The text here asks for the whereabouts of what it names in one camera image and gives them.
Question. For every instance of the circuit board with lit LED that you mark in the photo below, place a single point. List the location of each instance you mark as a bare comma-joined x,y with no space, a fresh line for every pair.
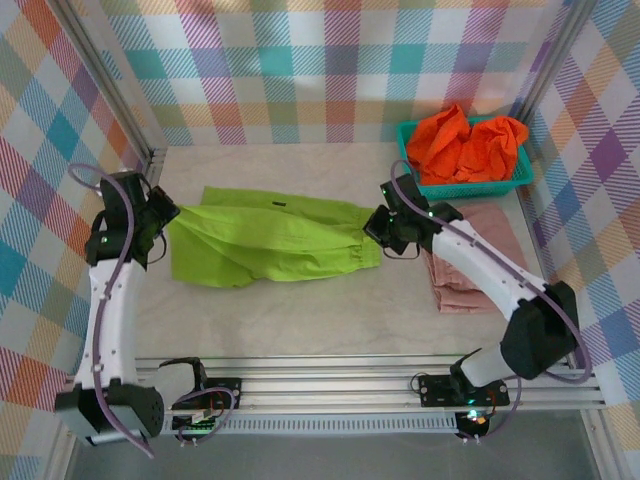
475,422

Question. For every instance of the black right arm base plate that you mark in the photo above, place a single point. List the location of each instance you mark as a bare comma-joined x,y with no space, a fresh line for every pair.
435,390

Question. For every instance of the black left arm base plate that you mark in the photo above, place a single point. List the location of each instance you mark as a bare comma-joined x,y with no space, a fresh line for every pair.
225,392

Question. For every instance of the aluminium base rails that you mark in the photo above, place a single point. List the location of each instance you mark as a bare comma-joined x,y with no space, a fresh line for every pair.
325,390

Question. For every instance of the lime green shorts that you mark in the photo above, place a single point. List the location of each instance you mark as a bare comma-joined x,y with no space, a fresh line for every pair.
260,240

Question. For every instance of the aluminium frame post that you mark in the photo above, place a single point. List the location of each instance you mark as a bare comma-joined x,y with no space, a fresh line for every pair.
555,55
105,75

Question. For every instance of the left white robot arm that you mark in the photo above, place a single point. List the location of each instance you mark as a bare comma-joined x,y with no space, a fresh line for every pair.
112,320

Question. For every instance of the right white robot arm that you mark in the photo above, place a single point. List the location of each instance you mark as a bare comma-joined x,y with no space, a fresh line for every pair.
475,265

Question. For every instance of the pink shorts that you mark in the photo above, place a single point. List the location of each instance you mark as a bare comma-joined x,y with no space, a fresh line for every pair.
450,290

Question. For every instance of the circuit board with green terminals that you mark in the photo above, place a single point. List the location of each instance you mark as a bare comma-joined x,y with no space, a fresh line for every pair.
197,427

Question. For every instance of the teal plastic basket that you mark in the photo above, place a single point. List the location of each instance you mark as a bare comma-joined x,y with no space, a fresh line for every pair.
465,190

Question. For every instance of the orange shorts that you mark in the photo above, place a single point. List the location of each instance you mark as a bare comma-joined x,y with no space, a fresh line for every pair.
480,150

